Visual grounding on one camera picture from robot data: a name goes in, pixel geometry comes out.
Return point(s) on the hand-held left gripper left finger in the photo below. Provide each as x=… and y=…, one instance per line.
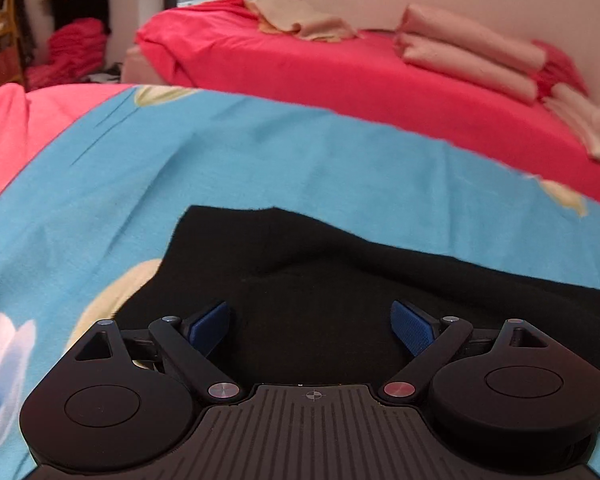
x=209, y=330

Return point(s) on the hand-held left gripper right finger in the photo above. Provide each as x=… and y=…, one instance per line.
x=413, y=329

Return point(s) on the black pants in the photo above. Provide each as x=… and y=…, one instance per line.
x=330, y=300

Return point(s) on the blue floral blanket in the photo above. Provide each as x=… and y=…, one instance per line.
x=230, y=160

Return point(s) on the red bed sheet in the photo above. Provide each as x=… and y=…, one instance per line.
x=340, y=70

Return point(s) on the cream crumpled cloth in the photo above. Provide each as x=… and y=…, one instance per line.
x=590, y=125

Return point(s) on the pink blanket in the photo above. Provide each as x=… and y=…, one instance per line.
x=15, y=130

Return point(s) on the red ruffled cloth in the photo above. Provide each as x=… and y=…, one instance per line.
x=562, y=70

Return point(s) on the pile of red clothes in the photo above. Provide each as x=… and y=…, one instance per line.
x=75, y=50

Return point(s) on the beige crumpled cloth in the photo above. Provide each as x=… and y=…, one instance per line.
x=300, y=20

